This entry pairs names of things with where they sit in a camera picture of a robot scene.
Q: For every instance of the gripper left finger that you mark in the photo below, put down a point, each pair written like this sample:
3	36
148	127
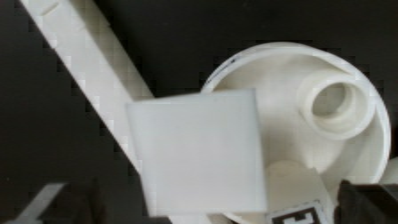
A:
67	204

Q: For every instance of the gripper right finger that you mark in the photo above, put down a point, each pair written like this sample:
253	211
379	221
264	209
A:
367	203

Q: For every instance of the white stool leg with tags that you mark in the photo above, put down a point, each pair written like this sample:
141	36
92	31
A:
299	200

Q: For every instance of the white U-shaped obstacle wall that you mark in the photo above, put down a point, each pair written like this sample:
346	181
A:
83	39

